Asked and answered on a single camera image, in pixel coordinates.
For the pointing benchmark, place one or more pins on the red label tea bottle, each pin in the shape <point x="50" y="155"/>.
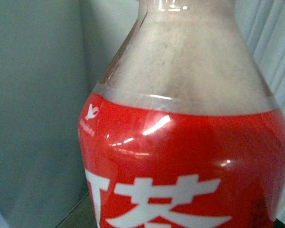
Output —
<point x="182" y="130"/>

